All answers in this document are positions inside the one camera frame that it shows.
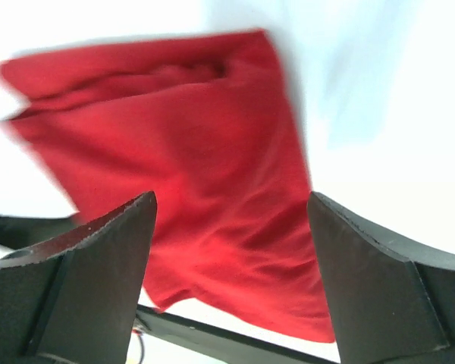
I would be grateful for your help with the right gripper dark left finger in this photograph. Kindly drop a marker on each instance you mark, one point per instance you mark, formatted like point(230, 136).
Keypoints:
point(73, 299)

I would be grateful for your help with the red t shirt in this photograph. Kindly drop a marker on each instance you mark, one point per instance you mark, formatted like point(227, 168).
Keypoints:
point(205, 123)

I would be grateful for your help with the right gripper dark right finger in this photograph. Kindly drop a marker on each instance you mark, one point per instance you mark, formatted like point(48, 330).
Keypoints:
point(391, 299)

